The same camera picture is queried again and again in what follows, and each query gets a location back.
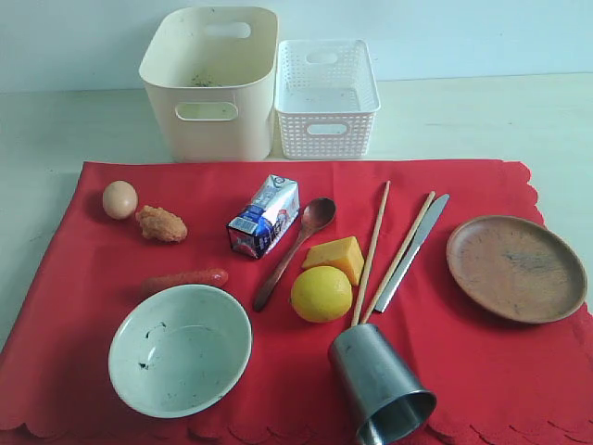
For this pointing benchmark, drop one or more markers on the left wooden chopstick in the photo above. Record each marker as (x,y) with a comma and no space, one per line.
(369,258)

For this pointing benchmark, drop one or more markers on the white perforated plastic basket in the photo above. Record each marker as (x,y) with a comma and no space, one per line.
(325,98)

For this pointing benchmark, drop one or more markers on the red scalloped table cloth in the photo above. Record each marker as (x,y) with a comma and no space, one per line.
(496,382)

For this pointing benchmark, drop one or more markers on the right wooden chopstick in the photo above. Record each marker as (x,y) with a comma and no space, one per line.
(399,255)

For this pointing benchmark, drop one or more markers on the blue white milk carton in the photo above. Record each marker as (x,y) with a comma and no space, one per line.
(259,226)

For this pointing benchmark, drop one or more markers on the brown wooden spoon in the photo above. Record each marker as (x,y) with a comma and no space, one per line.
(318,214)

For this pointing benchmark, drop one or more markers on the cream plastic bin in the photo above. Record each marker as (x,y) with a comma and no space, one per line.
(209,73)

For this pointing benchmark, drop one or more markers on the brown egg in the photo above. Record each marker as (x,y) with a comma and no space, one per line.
(119,200)

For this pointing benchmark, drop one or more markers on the fried chicken nugget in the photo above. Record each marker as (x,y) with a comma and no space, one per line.
(159,224)

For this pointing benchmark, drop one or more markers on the yellow lemon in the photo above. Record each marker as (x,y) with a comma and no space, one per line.
(321,294)

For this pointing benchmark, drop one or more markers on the brown wooden plate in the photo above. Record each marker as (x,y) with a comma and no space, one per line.
(516,269)

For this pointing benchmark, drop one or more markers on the orange cheese wedge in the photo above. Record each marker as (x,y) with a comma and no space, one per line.
(344,254)

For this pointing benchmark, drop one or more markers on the stainless steel cup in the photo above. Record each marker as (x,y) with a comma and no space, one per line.
(387,400)

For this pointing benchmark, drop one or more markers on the pale green bowl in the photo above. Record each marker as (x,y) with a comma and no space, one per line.
(180,351)

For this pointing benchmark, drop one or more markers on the red sausage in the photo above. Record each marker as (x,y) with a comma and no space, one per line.
(217,277)

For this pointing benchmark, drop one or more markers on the wooden chopstick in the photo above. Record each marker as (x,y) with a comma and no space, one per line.
(369,258)
(399,255)

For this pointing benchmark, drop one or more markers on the steel table knife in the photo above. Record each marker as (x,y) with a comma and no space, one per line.
(428,222)

